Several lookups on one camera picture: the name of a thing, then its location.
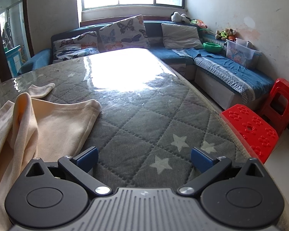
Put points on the teal cabinet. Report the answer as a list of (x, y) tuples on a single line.
[(14, 60)]

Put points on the hanging dark clothes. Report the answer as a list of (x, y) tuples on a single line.
[(6, 33)]

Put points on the clear plastic storage box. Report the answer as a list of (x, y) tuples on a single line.
[(240, 54)]

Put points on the green and orange toy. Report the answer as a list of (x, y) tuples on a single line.
[(199, 24)]

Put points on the red perforated plastic stool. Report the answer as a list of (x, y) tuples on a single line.
[(250, 127)]

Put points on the cream garment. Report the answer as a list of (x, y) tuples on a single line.
[(62, 120)]

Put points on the small butterfly print pillow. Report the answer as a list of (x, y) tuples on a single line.
[(74, 55), (74, 41)]

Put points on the green plastic bowl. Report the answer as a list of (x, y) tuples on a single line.
[(212, 47)]

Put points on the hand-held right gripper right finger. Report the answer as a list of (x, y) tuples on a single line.
[(201, 160)]

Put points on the black and white plush toy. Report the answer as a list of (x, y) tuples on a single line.
[(179, 17)]

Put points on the blue corner sofa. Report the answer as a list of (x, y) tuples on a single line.
[(159, 53)]

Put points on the dark wooden door frame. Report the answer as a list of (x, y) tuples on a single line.
[(29, 16)]

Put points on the tall red plastic stool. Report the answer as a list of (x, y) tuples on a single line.
[(281, 86)]

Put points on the plush bear toys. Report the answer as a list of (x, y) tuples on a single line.
[(226, 34)]

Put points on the large butterfly print pillow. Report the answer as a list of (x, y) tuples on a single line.
[(125, 33)]

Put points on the grey pillow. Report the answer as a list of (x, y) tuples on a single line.
[(180, 36)]

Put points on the blue sofa blanket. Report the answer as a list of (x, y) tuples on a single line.
[(221, 62)]

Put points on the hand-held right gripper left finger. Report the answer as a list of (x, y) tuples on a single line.
[(89, 157)]

